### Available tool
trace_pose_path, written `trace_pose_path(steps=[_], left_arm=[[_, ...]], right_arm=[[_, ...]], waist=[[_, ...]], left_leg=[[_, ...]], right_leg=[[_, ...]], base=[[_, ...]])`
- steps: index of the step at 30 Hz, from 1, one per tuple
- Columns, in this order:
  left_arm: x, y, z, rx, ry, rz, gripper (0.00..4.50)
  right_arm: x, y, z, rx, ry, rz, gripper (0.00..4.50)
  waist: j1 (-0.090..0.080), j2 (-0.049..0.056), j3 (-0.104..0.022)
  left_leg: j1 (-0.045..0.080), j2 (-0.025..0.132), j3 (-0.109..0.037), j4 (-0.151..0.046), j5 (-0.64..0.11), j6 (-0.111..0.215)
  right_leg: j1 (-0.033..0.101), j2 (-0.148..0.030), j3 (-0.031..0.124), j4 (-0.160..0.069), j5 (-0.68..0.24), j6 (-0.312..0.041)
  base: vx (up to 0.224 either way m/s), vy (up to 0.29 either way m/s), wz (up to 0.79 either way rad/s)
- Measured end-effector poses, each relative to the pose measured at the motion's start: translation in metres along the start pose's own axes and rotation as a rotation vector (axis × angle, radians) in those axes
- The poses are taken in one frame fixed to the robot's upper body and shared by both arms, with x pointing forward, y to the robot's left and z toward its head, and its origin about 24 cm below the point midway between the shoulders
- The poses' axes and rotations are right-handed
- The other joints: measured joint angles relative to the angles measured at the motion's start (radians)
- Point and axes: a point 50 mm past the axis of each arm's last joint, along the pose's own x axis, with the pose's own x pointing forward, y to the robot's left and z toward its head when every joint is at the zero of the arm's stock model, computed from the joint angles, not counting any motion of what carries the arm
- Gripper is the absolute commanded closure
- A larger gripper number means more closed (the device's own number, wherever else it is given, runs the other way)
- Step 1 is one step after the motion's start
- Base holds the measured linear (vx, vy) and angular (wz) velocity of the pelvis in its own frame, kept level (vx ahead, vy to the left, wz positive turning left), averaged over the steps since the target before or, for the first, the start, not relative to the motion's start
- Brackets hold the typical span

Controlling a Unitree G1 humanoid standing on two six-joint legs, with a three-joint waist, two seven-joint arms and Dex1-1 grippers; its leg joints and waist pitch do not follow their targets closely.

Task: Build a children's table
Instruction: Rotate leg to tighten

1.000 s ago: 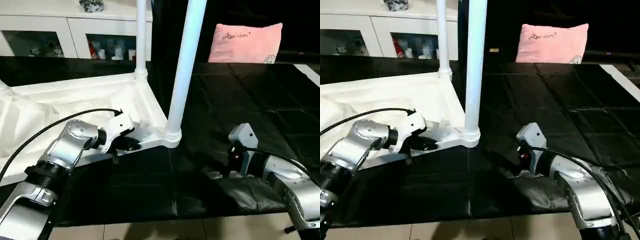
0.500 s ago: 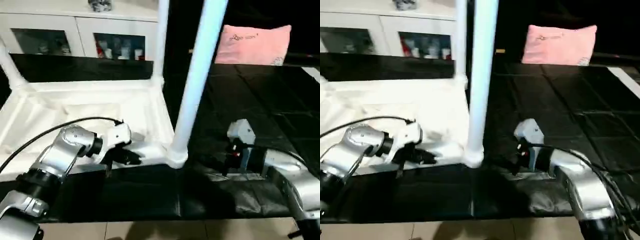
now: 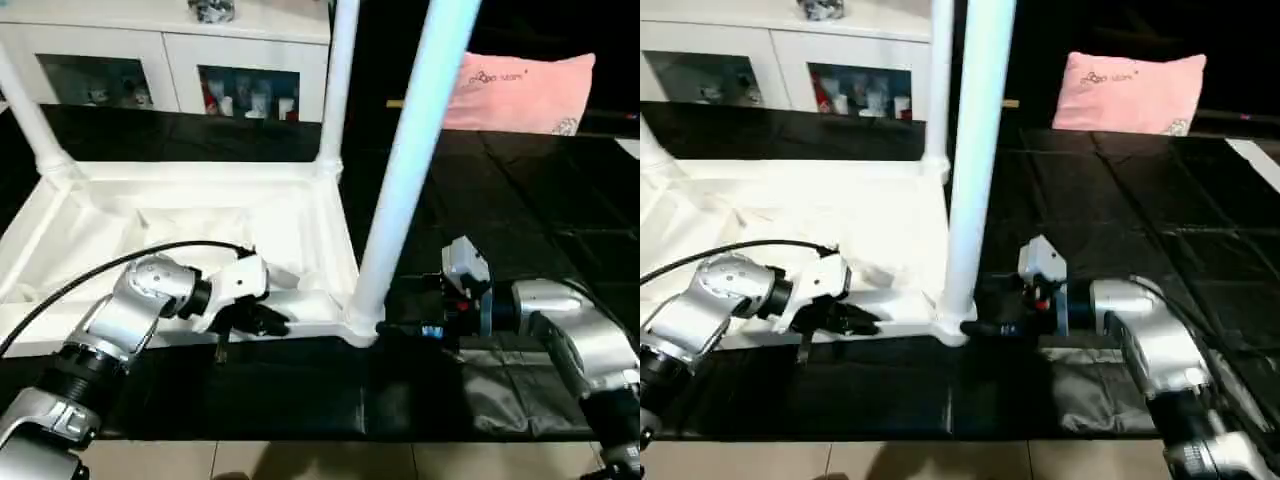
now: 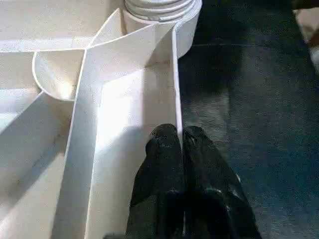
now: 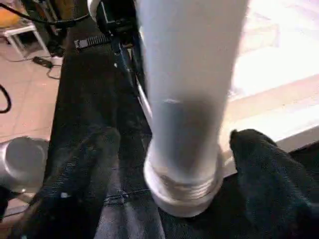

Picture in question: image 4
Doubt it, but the white plastic table top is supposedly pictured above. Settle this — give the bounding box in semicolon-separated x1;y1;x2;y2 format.
0;0;203;239

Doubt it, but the white plastic table leg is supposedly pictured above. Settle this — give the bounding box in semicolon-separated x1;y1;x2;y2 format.
124;0;197;22

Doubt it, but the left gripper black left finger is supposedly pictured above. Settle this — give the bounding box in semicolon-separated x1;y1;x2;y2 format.
126;123;186;239

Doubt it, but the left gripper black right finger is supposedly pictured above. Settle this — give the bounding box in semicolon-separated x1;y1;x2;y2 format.
182;125;263;239

